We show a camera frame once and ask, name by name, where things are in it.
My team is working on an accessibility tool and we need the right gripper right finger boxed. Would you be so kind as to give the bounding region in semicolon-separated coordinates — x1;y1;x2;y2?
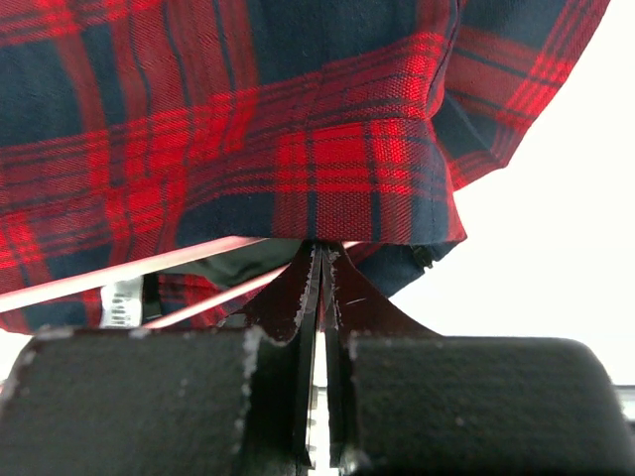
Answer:
320;244;634;475

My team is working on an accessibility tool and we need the pink wire hanger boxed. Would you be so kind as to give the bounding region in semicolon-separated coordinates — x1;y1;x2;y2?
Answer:
0;235;358;330

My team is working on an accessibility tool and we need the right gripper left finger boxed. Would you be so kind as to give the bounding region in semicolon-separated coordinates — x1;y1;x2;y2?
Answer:
1;243;318;475

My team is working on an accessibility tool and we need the red plaid skirt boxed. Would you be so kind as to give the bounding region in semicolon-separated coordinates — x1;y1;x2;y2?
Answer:
0;0;611;333

